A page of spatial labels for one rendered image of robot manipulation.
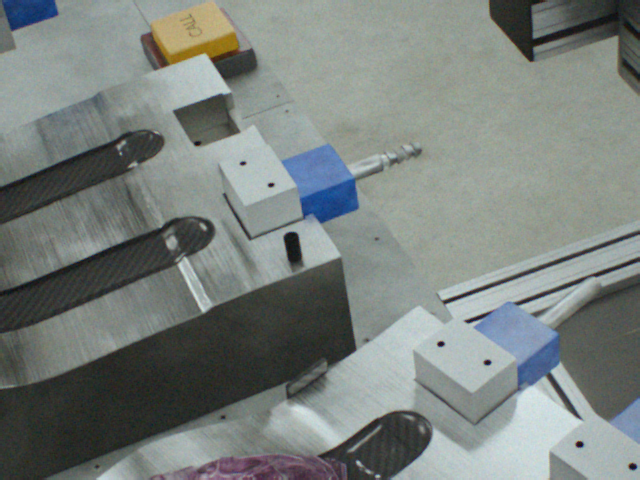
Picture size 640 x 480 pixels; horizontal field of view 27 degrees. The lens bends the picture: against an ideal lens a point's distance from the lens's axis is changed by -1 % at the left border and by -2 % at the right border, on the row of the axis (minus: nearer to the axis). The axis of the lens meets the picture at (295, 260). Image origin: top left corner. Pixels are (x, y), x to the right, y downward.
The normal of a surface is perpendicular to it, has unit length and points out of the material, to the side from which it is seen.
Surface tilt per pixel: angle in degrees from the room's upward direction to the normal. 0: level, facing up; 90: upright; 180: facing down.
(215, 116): 90
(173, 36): 0
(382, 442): 7
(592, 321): 0
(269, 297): 90
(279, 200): 90
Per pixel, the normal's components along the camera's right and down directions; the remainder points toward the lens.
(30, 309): -0.14, -0.70
